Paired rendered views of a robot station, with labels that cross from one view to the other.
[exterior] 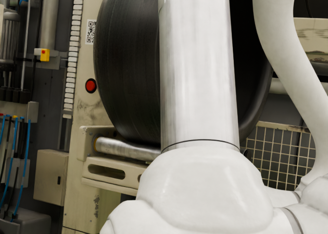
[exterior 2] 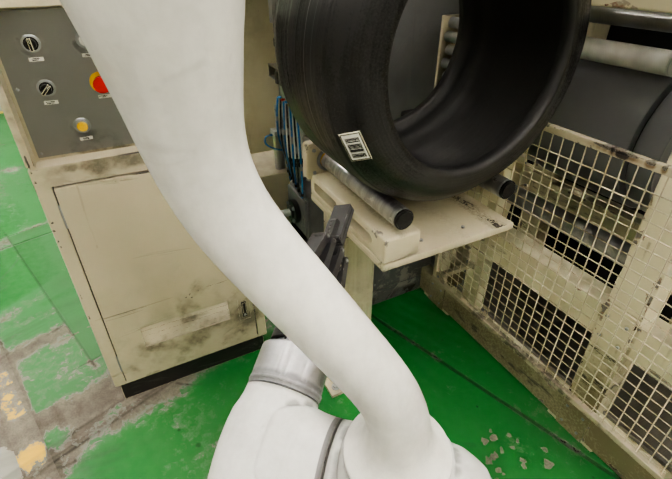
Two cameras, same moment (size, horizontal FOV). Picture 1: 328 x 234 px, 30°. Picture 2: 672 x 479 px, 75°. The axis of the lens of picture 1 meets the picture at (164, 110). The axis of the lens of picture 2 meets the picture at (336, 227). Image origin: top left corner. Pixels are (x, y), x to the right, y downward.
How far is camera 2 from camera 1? 0.96 m
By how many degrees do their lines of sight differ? 41
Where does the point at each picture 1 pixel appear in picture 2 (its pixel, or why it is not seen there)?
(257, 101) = (534, 116)
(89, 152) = (315, 169)
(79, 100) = not seen: hidden behind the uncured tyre
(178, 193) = not seen: outside the picture
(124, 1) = not seen: outside the picture
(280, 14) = (173, 188)
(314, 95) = (311, 350)
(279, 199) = (281, 464)
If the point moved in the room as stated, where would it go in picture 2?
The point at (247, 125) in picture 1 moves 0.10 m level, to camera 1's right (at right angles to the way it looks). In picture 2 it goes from (503, 155) to (555, 166)
